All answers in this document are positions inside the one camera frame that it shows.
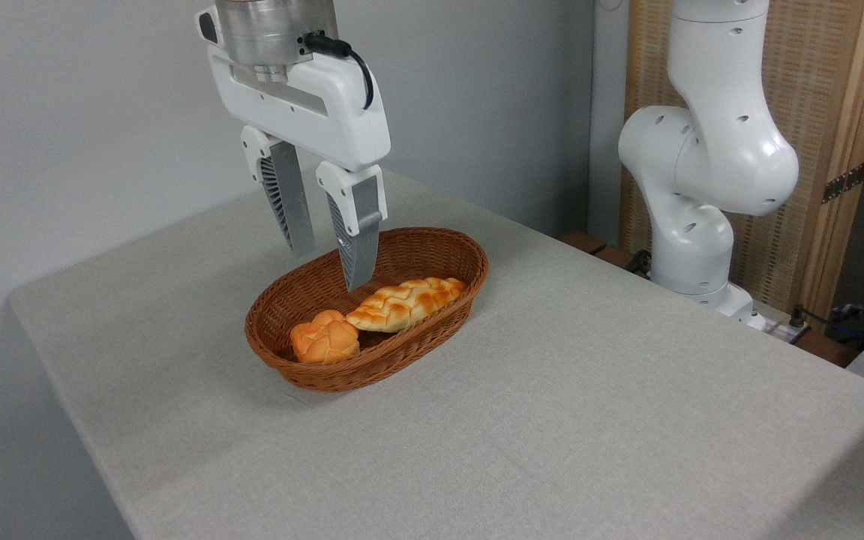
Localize long braided bread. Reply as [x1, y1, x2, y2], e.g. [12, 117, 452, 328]
[346, 277, 467, 334]

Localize grey tablecloth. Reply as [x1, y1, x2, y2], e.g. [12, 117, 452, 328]
[7, 169, 864, 540]

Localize round orange bread roll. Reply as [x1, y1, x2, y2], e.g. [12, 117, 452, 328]
[289, 310, 362, 366]

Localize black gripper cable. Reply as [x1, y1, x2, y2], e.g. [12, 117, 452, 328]
[303, 31, 375, 112]

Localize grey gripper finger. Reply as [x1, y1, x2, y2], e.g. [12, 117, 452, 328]
[241, 125, 317, 258]
[316, 160, 389, 293]

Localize brown wicker basket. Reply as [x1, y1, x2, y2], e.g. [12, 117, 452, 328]
[244, 227, 490, 393]

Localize black metal screen hinge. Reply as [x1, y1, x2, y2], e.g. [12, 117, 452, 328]
[822, 160, 864, 205]

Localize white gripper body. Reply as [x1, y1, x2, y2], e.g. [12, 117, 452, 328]
[206, 45, 392, 173]

